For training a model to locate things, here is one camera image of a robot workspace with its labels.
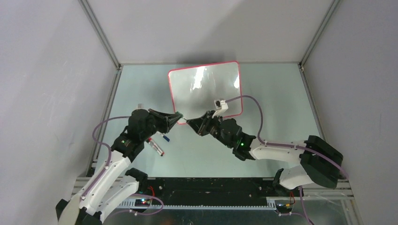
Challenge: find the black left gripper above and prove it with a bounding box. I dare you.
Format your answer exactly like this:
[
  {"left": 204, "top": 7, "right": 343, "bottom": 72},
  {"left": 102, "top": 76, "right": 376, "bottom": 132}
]
[{"left": 139, "top": 108, "right": 179, "bottom": 140}]

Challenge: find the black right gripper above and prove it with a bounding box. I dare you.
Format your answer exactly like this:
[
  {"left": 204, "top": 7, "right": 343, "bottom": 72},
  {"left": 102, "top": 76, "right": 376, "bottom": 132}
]
[{"left": 188, "top": 110, "right": 233, "bottom": 148}]

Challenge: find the green capped white marker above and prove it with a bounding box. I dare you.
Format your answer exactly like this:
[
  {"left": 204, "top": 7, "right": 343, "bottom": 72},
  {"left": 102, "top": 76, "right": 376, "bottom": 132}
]
[{"left": 175, "top": 112, "right": 187, "bottom": 121}]

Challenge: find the red framed whiteboard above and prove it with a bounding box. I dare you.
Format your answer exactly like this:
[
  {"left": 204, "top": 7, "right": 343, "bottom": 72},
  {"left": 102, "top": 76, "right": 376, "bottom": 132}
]
[{"left": 168, "top": 61, "right": 242, "bottom": 119}]

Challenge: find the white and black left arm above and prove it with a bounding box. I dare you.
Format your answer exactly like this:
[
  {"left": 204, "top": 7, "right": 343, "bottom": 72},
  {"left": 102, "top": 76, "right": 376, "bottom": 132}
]
[{"left": 56, "top": 109, "right": 183, "bottom": 225}]

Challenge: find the blue capped white marker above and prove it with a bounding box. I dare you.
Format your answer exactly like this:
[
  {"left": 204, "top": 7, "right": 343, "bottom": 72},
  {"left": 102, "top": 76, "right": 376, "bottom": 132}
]
[{"left": 158, "top": 132, "right": 170, "bottom": 142}]

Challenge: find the red capped white marker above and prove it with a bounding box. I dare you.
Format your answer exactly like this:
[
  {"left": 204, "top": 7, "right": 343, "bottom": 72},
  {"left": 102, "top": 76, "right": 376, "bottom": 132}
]
[{"left": 148, "top": 138, "right": 165, "bottom": 156}]

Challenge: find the black capped white marker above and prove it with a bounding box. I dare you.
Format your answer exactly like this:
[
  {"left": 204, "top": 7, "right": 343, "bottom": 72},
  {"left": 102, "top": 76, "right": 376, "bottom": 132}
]
[{"left": 146, "top": 140, "right": 163, "bottom": 157}]

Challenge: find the left electronics board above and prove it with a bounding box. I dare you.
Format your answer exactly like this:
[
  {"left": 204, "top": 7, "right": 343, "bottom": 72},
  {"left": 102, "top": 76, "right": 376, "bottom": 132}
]
[{"left": 134, "top": 199, "right": 152, "bottom": 207}]

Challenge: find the electronics board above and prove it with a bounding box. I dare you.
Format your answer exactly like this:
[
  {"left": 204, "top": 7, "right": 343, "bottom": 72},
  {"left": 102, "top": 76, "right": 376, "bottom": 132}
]
[
  {"left": 276, "top": 203, "right": 294, "bottom": 211},
  {"left": 134, "top": 199, "right": 152, "bottom": 207}
]

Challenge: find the right electronics board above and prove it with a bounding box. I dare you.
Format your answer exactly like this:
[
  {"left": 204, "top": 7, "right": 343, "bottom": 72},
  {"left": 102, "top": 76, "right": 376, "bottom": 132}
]
[{"left": 276, "top": 203, "right": 294, "bottom": 211}]

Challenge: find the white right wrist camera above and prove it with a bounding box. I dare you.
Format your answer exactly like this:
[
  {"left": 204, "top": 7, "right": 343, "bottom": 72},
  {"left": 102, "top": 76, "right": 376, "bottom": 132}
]
[{"left": 212, "top": 99, "right": 229, "bottom": 118}]

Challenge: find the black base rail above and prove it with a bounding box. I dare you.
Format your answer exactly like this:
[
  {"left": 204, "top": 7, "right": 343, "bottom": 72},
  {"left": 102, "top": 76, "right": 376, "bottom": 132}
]
[{"left": 138, "top": 178, "right": 299, "bottom": 207}]

